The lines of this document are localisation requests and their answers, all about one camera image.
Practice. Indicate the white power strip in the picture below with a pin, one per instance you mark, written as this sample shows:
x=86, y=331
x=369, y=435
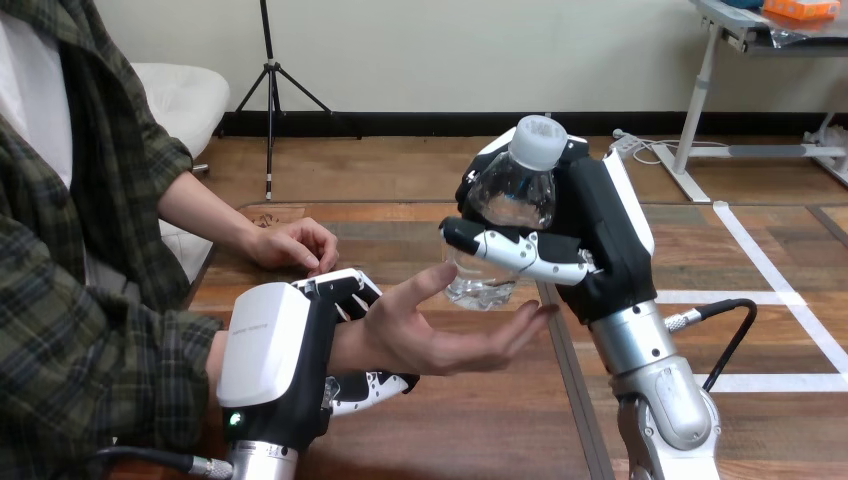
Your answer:
x=625, y=141

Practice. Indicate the person's hand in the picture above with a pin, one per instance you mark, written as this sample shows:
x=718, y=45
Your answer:
x=295, y=244
x=424, y=338

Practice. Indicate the clear water bottle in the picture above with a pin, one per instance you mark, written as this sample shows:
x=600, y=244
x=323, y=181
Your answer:
x=513, y=192

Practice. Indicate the orange thing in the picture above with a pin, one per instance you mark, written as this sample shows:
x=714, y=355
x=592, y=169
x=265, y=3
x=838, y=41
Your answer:
x=798, y=8

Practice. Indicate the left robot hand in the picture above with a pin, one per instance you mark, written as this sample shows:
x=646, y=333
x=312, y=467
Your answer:
x=265, y=344

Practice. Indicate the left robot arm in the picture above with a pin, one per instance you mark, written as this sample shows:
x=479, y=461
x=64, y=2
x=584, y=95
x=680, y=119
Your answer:
x=262, y=464

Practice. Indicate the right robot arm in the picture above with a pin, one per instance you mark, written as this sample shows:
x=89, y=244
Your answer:
x=656, y=391

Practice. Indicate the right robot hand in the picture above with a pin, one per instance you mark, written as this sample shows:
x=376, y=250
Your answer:
x=609, y=238

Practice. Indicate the white cushioned chair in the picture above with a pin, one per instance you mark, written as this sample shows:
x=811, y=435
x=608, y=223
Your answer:
x=182, y=99

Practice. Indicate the black tripod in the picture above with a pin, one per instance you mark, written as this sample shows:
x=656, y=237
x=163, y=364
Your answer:
x=271, y=99

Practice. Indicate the person's forearm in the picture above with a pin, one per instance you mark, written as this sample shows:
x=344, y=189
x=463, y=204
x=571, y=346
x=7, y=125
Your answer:
x=215, y=364
x=205, y=215

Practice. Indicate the white desk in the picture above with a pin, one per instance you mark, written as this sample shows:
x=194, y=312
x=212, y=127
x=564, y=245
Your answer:
x=696, y=99

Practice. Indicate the person's body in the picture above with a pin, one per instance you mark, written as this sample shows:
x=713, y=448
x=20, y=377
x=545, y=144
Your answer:
x=79, y=199

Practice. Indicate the foil sheet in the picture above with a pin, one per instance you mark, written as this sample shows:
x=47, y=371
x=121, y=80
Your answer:
x=788, y=32

